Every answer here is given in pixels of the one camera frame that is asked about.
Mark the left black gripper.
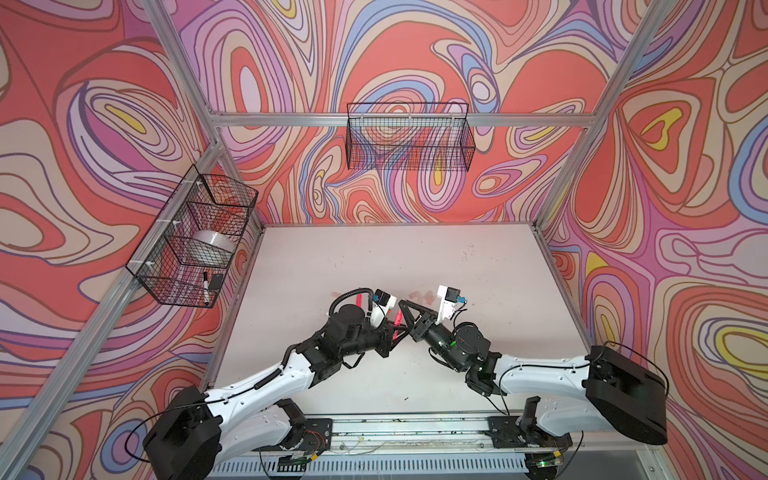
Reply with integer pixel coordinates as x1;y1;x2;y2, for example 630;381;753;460
336;321;409;361

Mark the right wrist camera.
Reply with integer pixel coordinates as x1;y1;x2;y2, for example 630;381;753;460
436;285;466;324

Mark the left black wire basket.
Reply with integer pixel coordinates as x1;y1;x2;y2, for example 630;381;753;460
126;166;258;309

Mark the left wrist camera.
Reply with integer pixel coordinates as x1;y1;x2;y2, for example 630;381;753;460
370;289;397;328

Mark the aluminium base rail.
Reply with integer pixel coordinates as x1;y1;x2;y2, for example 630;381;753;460
203;410;649;457

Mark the back black wire basket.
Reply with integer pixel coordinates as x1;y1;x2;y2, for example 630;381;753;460
345;100;476;172

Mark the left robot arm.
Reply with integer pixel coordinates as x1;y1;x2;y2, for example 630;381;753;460
141;304;402;479

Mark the white tape roll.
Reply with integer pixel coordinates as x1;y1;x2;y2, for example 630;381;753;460
192;230;235;254

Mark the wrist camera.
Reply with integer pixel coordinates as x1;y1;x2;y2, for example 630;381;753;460
370;289;397;328
436;285;466;324

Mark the black wire basket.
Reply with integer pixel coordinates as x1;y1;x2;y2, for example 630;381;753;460
345;100;476;172
126;166;258;309

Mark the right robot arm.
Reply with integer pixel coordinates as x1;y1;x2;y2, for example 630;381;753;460
399;300;668;445

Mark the black marker in basket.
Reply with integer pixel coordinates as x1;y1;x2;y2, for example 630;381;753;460
202;271;211;307

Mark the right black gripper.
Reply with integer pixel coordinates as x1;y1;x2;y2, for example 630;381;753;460
398;300;465;373

